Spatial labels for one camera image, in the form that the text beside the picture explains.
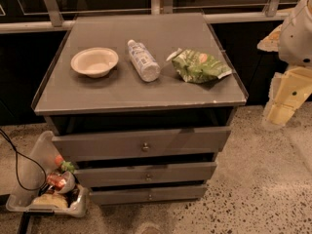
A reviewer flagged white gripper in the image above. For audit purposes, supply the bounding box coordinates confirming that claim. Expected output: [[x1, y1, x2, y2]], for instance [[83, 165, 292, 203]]
[[262, 66, 312, 127]]

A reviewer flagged grey bottom drawer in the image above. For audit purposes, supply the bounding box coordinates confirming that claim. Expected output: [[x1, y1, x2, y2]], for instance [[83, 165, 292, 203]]
[[90, 184, 207, 205]]

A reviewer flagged grey drawer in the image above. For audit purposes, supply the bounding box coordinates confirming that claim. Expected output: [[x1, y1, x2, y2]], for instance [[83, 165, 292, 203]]
[[90, 184, 207, 205], [53, 127, 230, 162], [75, 162, 216, 188]]

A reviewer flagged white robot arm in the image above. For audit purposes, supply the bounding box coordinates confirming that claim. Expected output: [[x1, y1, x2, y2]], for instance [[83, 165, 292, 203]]
[[257, 0, 312, 130]]

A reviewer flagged grey top drawer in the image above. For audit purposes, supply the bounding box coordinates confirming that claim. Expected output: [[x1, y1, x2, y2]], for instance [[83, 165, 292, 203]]
[[53, 127, 230, 162]]

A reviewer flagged grey middle drawer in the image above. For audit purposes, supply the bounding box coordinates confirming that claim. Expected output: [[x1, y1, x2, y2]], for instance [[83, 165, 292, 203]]
[[75, 162, 216, 188]]

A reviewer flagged grey drawer cabinet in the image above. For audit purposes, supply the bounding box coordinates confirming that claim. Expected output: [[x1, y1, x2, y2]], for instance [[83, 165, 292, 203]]
[[32, 14, 248, 193]]

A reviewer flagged green chip bag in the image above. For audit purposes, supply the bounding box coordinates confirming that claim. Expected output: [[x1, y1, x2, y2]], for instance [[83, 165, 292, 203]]
[[167, 49, 232, 84]]

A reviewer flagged clear plastic water bottle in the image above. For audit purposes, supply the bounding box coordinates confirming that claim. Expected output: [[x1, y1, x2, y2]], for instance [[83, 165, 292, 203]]
[[128, 40, 161, 82]]

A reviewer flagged metal railing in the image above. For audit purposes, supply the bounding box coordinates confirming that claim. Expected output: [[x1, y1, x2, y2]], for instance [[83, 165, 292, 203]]
[[0, 0, 299, 34]]

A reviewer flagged white paper bowl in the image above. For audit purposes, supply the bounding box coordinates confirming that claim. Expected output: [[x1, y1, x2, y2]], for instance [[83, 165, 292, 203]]
[[70, 48, 119, 78]]

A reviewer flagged orange green toy carrot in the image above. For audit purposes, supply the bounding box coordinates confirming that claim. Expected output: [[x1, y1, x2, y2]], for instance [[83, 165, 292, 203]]
[[55, 155, 75, 173]]

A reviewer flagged red snack can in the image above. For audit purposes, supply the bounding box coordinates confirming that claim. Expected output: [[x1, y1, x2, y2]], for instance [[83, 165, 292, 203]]
[[47, 174, 66, 190]]

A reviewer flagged clear plastic bin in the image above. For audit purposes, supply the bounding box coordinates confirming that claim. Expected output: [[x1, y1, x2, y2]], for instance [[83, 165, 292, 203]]
[[6, 131, 88, 217]]

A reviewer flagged yellow sponge item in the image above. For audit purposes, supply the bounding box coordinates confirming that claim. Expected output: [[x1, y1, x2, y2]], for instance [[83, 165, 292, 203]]
[[32, 194, 68, 209]]

